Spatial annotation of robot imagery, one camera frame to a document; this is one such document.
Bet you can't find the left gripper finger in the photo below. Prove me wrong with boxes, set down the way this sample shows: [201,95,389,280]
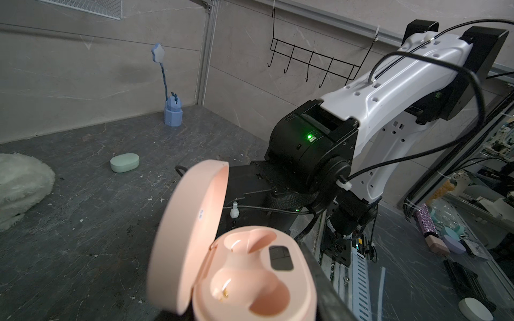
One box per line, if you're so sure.
[298,242,357,321]

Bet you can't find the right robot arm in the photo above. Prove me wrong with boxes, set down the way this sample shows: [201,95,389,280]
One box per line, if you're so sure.
[219,19,509,248]

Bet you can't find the mint green charging case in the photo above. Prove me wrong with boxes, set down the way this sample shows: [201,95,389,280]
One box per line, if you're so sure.
[109,153,140,173]

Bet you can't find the white plush dog brown shirt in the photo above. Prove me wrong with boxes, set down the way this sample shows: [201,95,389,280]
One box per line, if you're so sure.
[1,153,56,231]

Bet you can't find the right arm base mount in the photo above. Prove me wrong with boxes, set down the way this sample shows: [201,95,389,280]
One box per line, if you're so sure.
[321,226,377,267]

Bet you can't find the black wall hook rack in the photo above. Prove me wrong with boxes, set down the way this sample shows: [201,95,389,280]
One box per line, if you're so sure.
[266,1,380,88]

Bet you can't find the white wire wall basket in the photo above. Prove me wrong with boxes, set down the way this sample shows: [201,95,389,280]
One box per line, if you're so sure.
[40,0,123,20]

